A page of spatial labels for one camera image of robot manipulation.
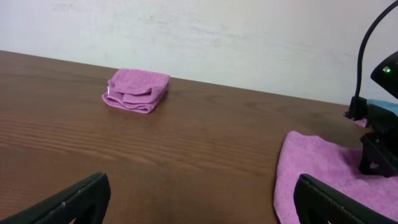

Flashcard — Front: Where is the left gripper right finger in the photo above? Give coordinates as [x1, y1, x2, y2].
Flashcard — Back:
[294, 174, 397, 224]

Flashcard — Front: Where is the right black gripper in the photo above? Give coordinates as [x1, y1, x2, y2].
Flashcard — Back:
[359, 105, 397, 178]

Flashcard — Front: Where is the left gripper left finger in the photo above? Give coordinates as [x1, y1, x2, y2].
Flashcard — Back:
[1, 172, 111, 224]

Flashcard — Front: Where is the purple microfiber cloth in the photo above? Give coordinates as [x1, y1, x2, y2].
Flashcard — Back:
[274, 131, 397, 224]

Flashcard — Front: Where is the blue microfiber cloth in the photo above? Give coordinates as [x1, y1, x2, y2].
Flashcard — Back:
[367, 99, 398, 116]

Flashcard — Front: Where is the folded purple cloth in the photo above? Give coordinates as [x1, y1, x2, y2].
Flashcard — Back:
[101, 68, 170, 114]

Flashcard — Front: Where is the right black cable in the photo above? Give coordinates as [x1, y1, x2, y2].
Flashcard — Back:
[343, 0, 398, 121]

